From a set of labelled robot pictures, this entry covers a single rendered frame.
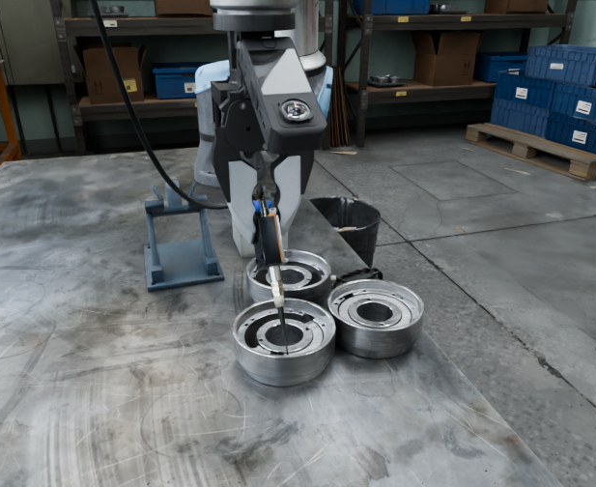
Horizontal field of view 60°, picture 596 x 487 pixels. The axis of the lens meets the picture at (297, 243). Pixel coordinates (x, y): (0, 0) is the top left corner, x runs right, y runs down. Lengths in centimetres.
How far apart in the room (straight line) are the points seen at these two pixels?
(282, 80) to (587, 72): 387
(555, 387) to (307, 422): 150
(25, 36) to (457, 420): 407
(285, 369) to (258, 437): 7
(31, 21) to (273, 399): 396
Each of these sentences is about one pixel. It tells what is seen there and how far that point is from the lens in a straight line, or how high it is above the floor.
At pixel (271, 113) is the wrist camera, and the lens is 40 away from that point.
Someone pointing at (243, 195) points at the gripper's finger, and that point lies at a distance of 49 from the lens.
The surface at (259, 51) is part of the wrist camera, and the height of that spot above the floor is 110.
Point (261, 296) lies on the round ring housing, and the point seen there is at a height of 83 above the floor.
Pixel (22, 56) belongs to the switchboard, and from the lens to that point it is 434.
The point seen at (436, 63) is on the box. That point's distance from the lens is 466.
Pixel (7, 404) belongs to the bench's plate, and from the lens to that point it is 58.
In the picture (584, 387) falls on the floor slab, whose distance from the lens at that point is 197.
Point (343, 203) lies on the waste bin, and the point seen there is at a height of 41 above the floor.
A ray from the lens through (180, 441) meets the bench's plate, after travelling 49.
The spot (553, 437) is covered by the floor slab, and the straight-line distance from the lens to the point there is 175.
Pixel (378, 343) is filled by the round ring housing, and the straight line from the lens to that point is 54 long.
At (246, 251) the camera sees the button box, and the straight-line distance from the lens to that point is 75.
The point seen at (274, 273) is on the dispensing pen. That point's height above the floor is 90.
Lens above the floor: 115
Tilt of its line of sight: 26 degrees down
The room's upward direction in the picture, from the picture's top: straight up
